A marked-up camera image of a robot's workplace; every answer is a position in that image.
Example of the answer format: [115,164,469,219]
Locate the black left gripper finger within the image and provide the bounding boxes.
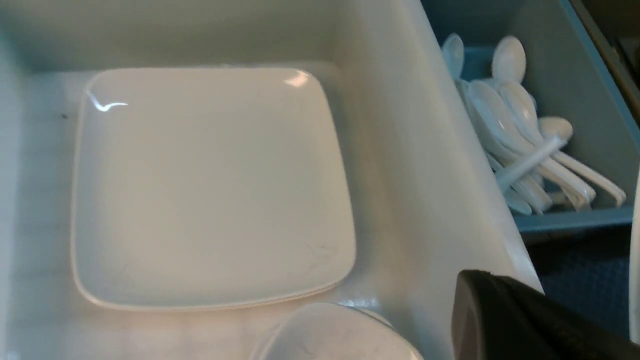
[451,269,640,360]

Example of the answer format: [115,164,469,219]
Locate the white spoon from tray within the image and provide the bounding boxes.
[495,116,574,192]

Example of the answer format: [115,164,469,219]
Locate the black serving tray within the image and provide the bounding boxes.
[525,225,631,340]

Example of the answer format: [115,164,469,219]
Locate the stacked small white dishes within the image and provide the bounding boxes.
[249,302,423,360]

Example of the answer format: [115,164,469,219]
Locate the pile of white spoons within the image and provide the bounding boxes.
[441,33,627,215]

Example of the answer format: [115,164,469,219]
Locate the blue plastic bin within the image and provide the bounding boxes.
[422,0,640,233]

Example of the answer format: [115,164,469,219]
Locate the stacked white square plates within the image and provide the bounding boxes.
[70,66,357,312]

